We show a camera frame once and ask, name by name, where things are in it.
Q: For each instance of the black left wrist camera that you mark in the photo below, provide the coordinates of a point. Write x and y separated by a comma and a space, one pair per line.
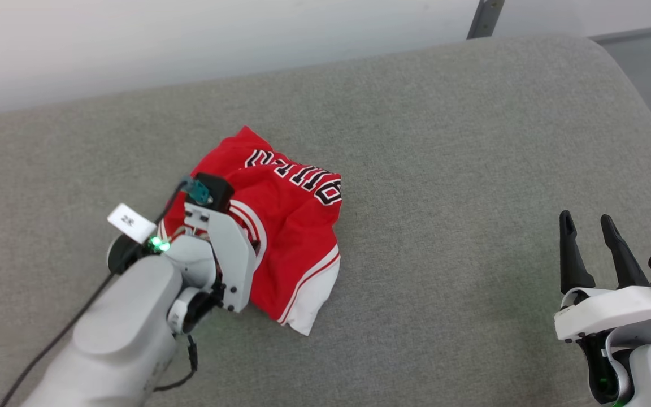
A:
218, 189

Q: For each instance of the red Bulls basketball jersey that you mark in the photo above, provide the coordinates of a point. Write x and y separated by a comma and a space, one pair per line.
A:
297, 237

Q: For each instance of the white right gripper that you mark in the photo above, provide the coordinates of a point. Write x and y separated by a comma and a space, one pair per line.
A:
613, 308

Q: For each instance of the grey metal wall post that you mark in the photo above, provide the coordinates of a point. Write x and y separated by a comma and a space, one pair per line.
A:
485, 18

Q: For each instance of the grey fabric sofa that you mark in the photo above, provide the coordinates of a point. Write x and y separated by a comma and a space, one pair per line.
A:
444, 169

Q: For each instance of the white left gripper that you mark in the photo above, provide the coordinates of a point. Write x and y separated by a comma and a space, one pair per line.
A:
234, 254

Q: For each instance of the white paper label tag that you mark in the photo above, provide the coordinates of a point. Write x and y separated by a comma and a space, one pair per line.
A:
131, 221

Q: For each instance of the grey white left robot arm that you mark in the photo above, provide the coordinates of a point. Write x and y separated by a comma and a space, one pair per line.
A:
122, 333

